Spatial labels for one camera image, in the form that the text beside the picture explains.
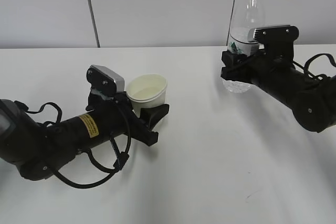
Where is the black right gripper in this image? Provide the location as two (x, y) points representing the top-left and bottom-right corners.
(220, 41), (296, 88)

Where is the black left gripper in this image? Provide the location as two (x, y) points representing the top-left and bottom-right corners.
(86, 92), (170, 146)

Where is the white paper cup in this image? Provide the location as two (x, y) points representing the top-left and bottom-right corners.
(126, 74), (167, 113)

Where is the clear red-label water bottle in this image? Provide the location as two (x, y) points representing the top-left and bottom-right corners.
(223, 0), (266, 94)

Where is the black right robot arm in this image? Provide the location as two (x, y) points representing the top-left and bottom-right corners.
(220, 42), (335, 133)

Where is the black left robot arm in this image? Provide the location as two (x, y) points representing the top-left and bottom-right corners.
(1, 92), (170, 181)

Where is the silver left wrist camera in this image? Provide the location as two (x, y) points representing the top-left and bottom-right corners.
(86, 65), (125, 98)

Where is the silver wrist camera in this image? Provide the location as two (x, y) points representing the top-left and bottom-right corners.
(247, 25), (299, 45)
(86, 65), (125, 98)

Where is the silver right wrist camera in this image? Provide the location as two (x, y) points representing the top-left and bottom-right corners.
(247, 25), (299, 45)

